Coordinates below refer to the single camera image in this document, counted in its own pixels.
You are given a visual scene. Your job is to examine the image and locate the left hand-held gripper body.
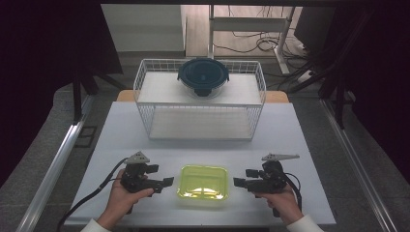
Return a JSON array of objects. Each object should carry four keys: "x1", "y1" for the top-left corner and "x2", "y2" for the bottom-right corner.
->
[{"x1": 120, "y1": 151, "x2": 163, "y2": 194}]

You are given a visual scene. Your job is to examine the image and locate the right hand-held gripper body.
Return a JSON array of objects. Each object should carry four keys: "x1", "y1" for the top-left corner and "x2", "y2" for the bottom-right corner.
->
[{"x1": 253, "y1": 153, "x2": 301, "y2": 194}]

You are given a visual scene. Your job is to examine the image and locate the yellow-green plastic tray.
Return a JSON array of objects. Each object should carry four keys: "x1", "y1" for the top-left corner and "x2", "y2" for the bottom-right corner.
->
[{"x1": 176, "y1": 164, "x2": 229, "y2": 202}]

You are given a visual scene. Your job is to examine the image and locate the white wire shelf rack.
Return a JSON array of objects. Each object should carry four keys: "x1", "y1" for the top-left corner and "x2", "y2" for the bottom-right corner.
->
[{"x1": 132, "y1": 58, "x2": 268, "y2": 141}]

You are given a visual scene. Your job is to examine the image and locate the round container with dark lid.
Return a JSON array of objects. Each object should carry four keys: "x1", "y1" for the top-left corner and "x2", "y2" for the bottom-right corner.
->
[{"x1": 176, "y1": 57, "x2": 231, "y2": 99}]

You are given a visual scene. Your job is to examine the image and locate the person's right hand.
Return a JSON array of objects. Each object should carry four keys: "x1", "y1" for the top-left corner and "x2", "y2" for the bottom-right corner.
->
[{"x1": 254, "y1": 188, "x2": 305, "y2": 226}]

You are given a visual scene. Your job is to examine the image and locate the person's left hand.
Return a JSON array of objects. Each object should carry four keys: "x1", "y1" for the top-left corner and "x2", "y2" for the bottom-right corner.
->
[{"x1": 96, "y1": 169, "x2": 156, "y2": 231}]

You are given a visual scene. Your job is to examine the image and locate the wooden table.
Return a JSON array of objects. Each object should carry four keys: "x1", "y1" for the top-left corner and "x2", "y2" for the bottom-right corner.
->
[{"x1": 115, "y1": 89, "x2": 290, "y2": 104}]

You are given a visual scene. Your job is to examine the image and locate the black stand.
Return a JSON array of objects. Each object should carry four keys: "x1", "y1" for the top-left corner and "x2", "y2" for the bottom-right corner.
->
[
  {"x1": 72, "y1": 62, "x2": 128, "y2": 126},
  {"x1": 286, "y1": 9, "x2": 375, "y2": 131}
]

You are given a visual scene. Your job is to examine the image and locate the white power strip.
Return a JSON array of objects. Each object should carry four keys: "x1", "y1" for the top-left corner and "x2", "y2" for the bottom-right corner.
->
[{"x1": 297, "y1": 70, "x2": 313, "y2": 84}]

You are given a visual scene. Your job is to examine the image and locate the white cabinet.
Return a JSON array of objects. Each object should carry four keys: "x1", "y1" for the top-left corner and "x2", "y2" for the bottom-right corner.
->
[{"x1": 101, "y1": 4, "x2": 189, "y2": 53}]

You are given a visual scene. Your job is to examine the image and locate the black curtain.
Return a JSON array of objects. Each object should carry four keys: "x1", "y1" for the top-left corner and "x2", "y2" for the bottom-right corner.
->
[
  {"x1": 0, "y1": 0, "x2": 124, "y2": 188},
  {"x1": 318, "y1": 0, "x2": 410, "y2": 185}
]

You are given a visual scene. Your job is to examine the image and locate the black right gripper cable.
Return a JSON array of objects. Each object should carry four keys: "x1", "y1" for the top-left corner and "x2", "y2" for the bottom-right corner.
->
[{"x1": 282, "y1": 172, "x2": 304, "y2": 215}]

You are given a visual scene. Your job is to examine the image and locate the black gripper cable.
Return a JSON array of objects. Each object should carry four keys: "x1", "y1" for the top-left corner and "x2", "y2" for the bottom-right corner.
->
[
  {"x1": 282, "y1": 172, "x2": 304, "y2": 215},
  {"x1": 56, "y1": 157, "x2": 129, "y2": 232}
]

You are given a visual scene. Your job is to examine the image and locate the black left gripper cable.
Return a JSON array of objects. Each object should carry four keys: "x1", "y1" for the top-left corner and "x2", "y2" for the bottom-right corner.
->
[{"x1": 56, "y1": 157, "x2": 129, "y2": 232}]

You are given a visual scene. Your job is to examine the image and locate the black square floor frame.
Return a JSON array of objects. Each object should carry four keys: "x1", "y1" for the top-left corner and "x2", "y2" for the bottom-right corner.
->
[{"x1": 73, "y1": 125, "x2": 99, "y2": 149}]

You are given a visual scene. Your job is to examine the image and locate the aluminium rail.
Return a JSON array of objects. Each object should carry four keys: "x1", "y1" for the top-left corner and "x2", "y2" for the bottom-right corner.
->
[
  {"x1": 320, "y1": 98, "x2": 400, "y2": 232},
  {"x1": 15, "y1": 95, "x2": 95, "y2": 232}
]

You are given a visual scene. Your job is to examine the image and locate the black floor cables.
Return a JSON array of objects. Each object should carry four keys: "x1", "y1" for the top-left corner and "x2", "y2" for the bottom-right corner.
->
[{"x1": 212, "y1": 5, "x2": 311, "y2": 60}]

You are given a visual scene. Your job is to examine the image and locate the white metal desk frame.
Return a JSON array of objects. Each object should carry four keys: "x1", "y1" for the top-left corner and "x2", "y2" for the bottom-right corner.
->
[{"x1": 207, "y1": 4, "x2": 296, "y2": 75}]

